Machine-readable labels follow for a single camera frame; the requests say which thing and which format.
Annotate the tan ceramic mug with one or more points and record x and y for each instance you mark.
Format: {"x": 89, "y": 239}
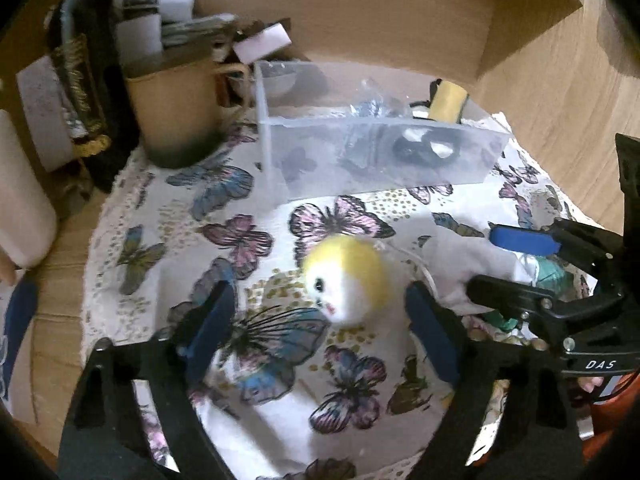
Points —
{"x": 178, "y": 111}

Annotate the person's right hand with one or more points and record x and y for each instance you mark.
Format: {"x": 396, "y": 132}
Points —
{"x": 589, "y": 384}

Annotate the butterfly print tablecloth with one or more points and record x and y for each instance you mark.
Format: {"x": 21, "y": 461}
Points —
{"x": 293, "y": 396}

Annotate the green knitted cloth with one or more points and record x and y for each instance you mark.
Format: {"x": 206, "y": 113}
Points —
{"x": 545, "y": 272}

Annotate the yellow black sponge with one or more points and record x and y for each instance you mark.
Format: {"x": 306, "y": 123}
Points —
{"x": 447, "y": 101}

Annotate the white drawstring pouch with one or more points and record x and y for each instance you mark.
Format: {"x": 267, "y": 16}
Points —
{"x": 453, "y": 259}

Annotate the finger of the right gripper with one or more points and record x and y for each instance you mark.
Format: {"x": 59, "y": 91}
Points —
{"x": 529, "y": 242}
{"x": 510, "y": 298}

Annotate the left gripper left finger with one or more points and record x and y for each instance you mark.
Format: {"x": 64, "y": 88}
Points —
{"x": 203, "y": 330}

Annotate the stack of papers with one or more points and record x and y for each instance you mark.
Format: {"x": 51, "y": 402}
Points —
{"x": 145, "y": 28}

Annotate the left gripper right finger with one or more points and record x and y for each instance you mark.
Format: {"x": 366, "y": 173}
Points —
{"x": 440, "y": 332}

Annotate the clear plastic box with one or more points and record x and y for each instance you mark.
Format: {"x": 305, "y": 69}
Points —
{"x": 332, "y": 128}

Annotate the small white box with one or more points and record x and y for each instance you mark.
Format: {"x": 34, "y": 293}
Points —
{"x": 259, "y": 46}

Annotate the yellow white plush ball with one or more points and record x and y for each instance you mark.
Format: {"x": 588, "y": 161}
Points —
{"x": 346, "y": 279}

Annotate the dark wine bottle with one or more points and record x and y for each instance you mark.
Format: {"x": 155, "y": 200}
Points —
{"x": 82, "y": 45}

